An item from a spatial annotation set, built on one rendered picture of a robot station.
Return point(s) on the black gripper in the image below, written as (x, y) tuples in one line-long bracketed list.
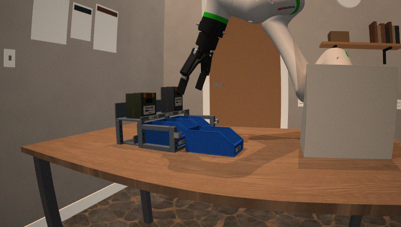
[(201, 55)]

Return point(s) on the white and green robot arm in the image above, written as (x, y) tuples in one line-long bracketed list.
[(275, 16)]

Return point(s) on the blue bin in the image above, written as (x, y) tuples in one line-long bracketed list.
[(162, 137), (185, 123), (198, 120), (213, 140)]

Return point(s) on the grey metal shelf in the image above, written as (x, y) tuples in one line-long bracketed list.
[(120, 115)]

